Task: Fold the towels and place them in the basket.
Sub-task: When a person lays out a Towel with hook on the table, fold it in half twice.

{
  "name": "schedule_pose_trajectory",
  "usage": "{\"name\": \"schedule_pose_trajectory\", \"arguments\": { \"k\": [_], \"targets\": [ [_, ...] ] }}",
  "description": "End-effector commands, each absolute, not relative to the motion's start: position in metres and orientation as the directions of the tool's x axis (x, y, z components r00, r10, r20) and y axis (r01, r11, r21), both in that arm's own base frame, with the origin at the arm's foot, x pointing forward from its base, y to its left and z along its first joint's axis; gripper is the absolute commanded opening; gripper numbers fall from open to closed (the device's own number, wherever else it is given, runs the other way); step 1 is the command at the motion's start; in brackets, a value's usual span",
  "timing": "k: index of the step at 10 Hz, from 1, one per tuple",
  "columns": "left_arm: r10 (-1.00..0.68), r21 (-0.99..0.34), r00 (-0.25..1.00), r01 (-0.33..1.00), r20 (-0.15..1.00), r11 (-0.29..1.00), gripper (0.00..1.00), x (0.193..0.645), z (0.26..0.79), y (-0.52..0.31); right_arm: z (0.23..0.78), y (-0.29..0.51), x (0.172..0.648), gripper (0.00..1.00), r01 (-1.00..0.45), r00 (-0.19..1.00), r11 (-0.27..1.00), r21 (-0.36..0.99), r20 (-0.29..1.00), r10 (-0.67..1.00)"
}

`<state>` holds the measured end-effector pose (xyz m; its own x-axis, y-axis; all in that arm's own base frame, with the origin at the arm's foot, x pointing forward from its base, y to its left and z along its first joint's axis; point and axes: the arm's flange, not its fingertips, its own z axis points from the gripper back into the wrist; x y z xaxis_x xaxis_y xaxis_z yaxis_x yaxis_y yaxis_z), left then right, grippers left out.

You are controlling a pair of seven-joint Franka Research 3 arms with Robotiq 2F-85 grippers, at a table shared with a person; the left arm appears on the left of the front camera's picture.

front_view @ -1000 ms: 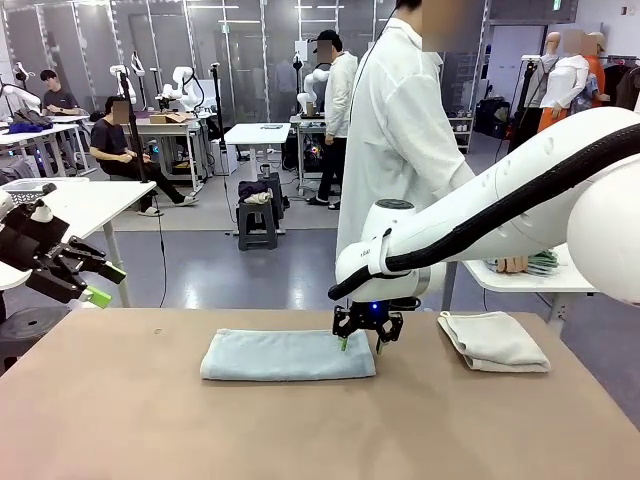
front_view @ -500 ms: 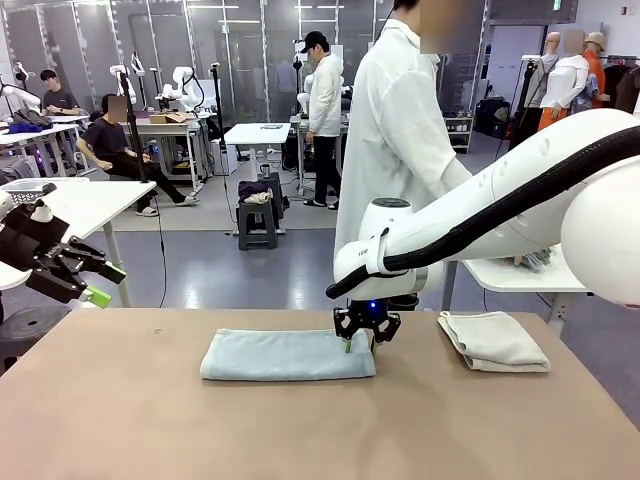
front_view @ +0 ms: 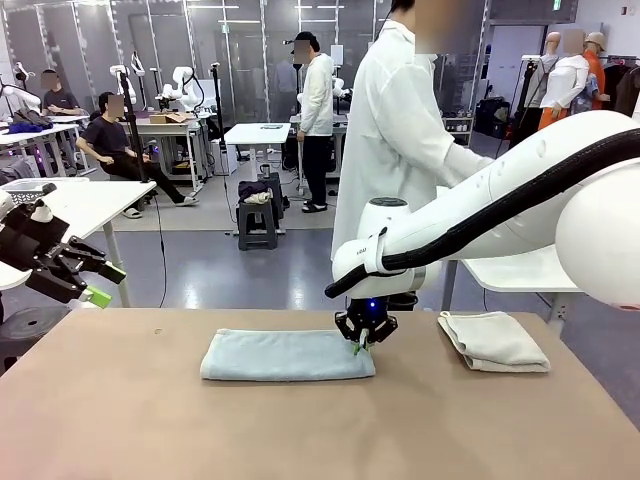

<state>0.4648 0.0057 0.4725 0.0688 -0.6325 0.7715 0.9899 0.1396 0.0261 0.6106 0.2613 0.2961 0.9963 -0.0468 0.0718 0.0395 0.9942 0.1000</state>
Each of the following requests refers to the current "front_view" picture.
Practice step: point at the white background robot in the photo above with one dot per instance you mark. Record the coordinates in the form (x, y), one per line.
(20, 92)

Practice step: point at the person in white shirt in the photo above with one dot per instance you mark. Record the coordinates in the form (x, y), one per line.
(390, 125)

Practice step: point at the light blue towel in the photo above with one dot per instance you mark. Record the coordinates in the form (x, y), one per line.
(285, 355)

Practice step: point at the black tripod with white lamp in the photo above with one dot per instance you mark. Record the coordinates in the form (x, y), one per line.
(522, 110)

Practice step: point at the white device on stand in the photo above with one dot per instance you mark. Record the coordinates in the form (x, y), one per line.
(137, 65)

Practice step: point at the white perforated basket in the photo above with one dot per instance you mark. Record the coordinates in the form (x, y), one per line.
(22, 187)

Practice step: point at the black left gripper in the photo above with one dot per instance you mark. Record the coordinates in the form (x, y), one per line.
(35, 250)

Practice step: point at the dark plastic stool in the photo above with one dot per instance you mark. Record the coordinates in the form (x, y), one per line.
(277, 195)

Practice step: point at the open cardboard box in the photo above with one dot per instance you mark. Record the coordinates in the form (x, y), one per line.
(167, 119)

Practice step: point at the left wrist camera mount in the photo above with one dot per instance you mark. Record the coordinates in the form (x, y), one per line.
(42, 212)

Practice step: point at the black pole with white device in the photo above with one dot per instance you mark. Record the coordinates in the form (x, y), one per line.
(131, 120)

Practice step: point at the white table with gray basket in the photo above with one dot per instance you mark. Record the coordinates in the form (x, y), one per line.
(520, 275)

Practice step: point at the cup on floor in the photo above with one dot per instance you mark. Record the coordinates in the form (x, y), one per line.
(265, 171)

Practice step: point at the pile of clothes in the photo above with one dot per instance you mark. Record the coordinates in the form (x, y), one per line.
(252, 190)

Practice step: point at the gray plastic step stool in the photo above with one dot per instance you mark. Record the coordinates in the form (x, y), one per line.
(257, 235)

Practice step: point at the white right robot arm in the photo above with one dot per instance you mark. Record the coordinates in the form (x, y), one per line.
(500, 200)

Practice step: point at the dark gray garment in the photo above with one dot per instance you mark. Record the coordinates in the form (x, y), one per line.
(30, 116)

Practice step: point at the white desk with cardboard box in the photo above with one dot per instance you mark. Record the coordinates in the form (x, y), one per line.
(170, 131)

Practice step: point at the white panel screen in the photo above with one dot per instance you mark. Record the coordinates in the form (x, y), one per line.
(338, 52)

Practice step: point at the man in white hoodie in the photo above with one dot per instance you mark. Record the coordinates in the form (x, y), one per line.
(317, 90)

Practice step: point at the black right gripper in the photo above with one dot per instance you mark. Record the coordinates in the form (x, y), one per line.
(367, 312)

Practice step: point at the mannequin with hat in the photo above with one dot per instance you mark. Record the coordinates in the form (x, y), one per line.
(595, 65)

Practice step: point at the dark blue cloth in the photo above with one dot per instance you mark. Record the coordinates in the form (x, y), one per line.
(25, 129)

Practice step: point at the long white desk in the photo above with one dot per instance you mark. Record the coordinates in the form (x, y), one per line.
(50, 131)

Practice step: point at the rack of dark garments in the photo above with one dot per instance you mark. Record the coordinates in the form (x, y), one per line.
(622, 90)

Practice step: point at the seated man in gray T-shirt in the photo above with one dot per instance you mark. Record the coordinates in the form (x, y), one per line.
(60, 100)

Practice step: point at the person's right forearm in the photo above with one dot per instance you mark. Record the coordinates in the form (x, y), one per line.
(467, 162)

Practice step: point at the black tripod stand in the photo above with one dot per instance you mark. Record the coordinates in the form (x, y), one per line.
(216, 100)

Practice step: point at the low storage shelf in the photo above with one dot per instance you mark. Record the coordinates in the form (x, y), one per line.
(457, 130)

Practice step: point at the man in black T-shirt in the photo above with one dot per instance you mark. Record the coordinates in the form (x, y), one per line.
(105, 137)

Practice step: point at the black luggage bag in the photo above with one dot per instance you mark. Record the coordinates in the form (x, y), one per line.
(492, 117)

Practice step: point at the small white table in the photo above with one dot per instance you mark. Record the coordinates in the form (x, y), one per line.
(257, 134)

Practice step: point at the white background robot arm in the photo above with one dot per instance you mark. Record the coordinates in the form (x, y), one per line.
(180, 80)

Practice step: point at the beige towel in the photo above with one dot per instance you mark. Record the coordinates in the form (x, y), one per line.
(495, 340)

